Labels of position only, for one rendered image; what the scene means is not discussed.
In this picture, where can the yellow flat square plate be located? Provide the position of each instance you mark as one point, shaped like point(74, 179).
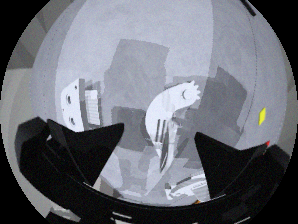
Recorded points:
point(261, 115)

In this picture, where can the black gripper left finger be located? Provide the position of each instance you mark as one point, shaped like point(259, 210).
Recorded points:
point(90, 150)

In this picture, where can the dark grey narrow bar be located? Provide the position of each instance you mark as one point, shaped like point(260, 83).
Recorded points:
point(247, 5)

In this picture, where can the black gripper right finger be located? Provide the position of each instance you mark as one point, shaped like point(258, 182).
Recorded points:
point(223, 164)

